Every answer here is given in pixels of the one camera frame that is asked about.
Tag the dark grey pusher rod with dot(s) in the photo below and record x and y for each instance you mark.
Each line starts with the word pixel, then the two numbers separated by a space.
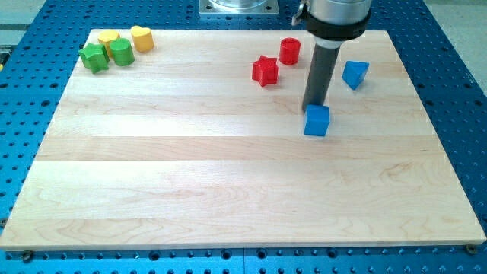
pixel 320 73

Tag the blue triangle block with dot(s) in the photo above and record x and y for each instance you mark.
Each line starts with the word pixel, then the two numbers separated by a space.
pixel 354 73

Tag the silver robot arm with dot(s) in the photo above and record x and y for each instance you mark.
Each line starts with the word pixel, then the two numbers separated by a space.
pixel 331 22

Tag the blue cube block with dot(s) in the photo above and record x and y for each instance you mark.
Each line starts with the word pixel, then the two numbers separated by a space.
pixel 316 120

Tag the red cylinder block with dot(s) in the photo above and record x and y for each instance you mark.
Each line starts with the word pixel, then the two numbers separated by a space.
pixel 289 51

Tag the red star block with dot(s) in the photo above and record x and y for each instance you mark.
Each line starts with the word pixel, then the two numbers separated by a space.
pixel 265 71

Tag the light wooden board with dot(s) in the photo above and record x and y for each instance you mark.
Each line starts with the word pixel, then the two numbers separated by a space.
pixel 182 149

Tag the yellow heart block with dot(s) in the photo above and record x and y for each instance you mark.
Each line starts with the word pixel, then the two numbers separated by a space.
pixel 142 38

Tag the green cylinder block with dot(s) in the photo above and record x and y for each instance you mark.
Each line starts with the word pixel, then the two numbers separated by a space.
pixel 121 50

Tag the yellow hexagon block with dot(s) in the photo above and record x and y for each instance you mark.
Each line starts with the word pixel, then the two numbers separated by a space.
pixel 106 37

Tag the green star block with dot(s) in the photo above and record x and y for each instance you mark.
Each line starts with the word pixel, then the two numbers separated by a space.
pixel 94 57

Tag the blue perforated metal table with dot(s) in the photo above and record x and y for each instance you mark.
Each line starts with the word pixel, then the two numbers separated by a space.
pixel 438 43

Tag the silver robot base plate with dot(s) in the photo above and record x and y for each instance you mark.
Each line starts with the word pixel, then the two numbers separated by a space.
pixel 217 7

